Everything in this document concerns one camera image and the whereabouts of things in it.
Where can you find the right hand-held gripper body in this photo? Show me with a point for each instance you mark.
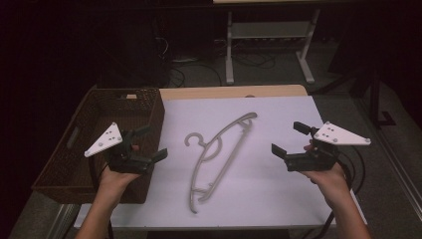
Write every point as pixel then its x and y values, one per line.
pixel 315 159

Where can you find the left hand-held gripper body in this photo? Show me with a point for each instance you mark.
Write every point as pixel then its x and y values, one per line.
pixel 127 162

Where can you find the brown wicker basket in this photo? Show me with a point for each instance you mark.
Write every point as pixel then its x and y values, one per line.
pixel 99 109

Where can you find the grey plastic clothes hanger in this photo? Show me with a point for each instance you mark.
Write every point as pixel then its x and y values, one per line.
pixel 229 161

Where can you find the person's left hand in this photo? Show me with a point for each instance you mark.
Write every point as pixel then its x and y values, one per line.
pixel 114 182

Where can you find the person's right hand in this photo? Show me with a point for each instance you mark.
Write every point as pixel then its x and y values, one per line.
pixel 326 181

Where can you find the white table mat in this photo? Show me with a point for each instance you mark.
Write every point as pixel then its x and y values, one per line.
pixel 265 186

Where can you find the black floor stand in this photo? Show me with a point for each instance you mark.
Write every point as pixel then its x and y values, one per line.
pixel 375 96

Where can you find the metal floor rail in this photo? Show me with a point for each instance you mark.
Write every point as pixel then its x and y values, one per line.
pixel 403 172

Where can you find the white metal-frame desk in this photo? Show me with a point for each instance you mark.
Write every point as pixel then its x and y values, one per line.
pixel 268 30

